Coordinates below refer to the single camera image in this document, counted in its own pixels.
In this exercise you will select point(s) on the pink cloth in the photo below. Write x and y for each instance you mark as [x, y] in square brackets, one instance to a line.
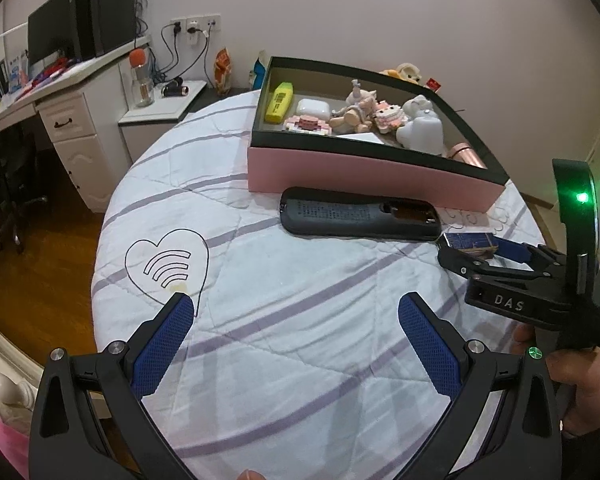
[0, 440]

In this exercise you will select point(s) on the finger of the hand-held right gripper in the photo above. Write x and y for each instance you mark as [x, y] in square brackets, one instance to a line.
[512, 250]
[460, 262]

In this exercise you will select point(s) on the black remote control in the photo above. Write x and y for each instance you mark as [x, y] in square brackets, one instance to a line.
[340, 215]

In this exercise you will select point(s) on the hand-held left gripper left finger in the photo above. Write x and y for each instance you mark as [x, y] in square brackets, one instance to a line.
[162, 345]

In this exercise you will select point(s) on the black monitor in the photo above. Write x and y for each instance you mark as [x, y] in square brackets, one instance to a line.
[52, 25]

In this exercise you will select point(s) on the person's right hand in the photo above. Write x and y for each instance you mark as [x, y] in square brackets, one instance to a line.
[590, 385]

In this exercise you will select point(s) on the black office chair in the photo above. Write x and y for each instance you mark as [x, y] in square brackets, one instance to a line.
[15, 180]

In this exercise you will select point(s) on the white bed frame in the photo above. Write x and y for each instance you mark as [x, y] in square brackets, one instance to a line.
[10, 385]

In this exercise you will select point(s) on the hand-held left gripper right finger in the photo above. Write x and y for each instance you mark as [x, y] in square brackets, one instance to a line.
[430, 350]

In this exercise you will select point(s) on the rose gold cylinder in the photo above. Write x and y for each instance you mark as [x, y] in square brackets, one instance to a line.
[467, 155]

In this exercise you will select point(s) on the white card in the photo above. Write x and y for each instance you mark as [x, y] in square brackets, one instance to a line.
[357, 137]

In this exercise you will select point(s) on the white paw plush toy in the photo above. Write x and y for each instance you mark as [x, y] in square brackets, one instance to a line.
[422, 132]

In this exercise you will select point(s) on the blue white box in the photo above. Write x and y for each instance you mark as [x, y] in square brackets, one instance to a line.
[17, 75]

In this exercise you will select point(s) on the bottle with orange lid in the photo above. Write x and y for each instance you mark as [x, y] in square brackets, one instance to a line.
[142, 90]

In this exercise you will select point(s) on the orange snack bag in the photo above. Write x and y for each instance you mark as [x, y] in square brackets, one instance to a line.
[223, 72]

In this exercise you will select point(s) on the pink box with black rim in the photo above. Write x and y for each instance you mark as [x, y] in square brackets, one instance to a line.
[355, 175]

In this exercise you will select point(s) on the white desk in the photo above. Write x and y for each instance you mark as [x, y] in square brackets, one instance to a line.
[75, 160]

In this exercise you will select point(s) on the slim black speaker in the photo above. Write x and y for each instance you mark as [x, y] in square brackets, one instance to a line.
[85, 20]

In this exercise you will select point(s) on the white wall power outlet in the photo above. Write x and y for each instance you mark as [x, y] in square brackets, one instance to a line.
[195, 22]

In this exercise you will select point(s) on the yellow highlighter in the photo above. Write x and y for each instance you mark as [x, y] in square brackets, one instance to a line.
[278, 102]

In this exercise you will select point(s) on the white earbuds case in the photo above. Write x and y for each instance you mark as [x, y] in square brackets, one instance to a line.
[312, 106]

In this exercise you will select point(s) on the blue white packet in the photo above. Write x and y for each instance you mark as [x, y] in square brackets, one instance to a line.
[258, 72]

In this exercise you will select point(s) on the small blue box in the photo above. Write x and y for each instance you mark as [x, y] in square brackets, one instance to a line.
[467, 242]

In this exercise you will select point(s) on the low white side cabinet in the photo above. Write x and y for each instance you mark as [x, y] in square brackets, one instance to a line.
[170, 105]

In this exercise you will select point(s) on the small black device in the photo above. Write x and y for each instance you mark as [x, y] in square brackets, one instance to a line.
[176, 89]

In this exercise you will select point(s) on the person's left hand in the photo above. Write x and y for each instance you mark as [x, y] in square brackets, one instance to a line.
[251, 475]

